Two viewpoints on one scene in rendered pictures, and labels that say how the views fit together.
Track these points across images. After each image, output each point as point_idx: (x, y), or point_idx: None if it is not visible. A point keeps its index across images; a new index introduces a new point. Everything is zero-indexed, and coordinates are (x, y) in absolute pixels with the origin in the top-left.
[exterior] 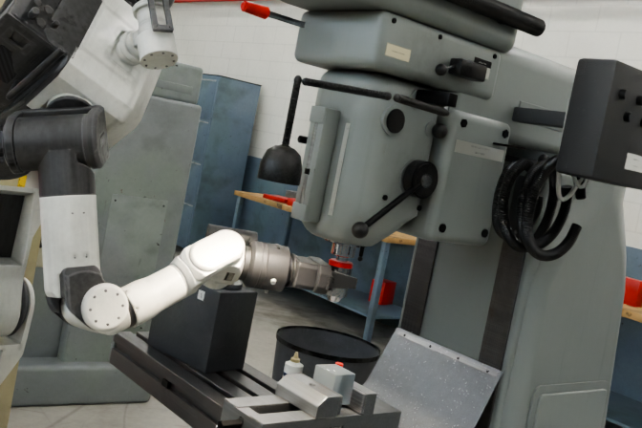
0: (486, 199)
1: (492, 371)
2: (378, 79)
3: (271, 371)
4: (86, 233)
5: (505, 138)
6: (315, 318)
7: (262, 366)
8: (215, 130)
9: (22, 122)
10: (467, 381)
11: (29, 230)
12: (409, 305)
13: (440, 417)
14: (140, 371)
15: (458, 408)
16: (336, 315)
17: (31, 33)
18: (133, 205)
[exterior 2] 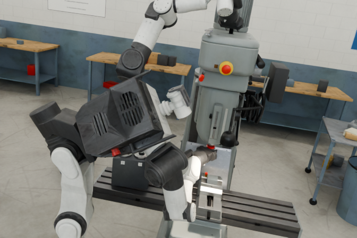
0: None
1: (228, 150)
2: (236, 92)
3: (17, 125)
4: (185, 193)
5: None
6: (5, 88)
7: (10, 124)
8: None
9: (163, 169)
10: (221, 154)
11: (92, 180)
12: (191, 134)
13: (216, 168)
14: (118, 197)
15: (221, 163)
16: (12, 83)
17: (155, 130)
18: None
